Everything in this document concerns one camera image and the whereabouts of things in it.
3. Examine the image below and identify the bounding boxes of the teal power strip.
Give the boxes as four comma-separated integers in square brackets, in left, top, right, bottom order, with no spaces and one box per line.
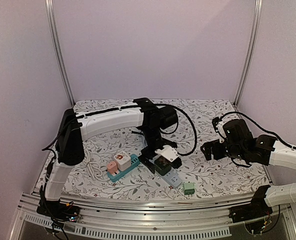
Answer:
[106,151,140,183]

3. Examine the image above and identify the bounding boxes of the dark green cube adapter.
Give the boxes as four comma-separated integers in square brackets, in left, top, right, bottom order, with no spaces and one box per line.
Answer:
[154,156,172,176]

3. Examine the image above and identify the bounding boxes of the white cube socket adapter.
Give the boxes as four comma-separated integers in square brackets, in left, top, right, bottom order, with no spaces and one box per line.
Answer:
[113,151,132,172]

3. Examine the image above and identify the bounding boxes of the light blue power strip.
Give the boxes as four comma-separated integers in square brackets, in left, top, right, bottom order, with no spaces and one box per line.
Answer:
[161,169,183,189]

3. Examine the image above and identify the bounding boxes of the pink plug adapter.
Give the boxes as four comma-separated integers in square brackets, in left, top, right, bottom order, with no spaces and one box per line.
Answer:
[106,161,119,175]

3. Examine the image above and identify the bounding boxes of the light green plug adapter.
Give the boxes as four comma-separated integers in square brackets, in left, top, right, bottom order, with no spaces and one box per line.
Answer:
[182,182,195,197]

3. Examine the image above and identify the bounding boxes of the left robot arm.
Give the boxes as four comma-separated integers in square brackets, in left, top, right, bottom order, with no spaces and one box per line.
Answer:
[41,97,182,217]

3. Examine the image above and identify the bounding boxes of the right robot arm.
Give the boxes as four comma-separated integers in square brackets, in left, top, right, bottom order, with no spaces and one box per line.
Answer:
[200,117,296,218]

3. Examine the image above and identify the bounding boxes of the floral patterned table mat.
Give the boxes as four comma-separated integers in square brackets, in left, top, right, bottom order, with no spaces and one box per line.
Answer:
[61,99,270,202]

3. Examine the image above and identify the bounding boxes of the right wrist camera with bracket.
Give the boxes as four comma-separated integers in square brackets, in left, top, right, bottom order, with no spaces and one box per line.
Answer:
[212,117,228,144]

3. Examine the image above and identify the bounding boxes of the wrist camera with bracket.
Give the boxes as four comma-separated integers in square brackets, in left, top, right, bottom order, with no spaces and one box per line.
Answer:
[212,117,228,144]
[155,145,181,163]

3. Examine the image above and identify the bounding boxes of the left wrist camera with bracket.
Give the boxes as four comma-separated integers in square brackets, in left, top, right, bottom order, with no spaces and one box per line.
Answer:
[155,145,181,163]

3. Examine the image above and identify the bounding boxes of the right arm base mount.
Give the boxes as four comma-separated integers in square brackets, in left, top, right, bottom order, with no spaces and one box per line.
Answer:
[228,201,273,235]

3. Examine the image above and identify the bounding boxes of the aluminium front rail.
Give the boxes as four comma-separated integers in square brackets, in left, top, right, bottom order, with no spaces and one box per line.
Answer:
[9,192,296,240]

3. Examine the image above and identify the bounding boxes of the white coiled power cable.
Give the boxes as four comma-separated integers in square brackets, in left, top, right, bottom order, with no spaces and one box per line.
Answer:
[77,149,109,181]

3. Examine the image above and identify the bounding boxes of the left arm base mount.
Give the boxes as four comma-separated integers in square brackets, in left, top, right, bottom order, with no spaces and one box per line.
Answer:
[36,200,81,222]

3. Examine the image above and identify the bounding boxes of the right aluminium frame post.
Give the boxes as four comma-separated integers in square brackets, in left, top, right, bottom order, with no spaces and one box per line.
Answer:
[233,0,263,108]

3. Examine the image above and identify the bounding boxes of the aluminium frame post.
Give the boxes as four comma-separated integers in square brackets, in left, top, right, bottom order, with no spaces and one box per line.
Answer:
[44,0,75,106]
[233,0,263,108]

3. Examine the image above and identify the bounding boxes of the left aluminium frame post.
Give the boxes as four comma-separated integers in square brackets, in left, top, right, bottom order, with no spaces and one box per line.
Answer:
[44,0,75,106]

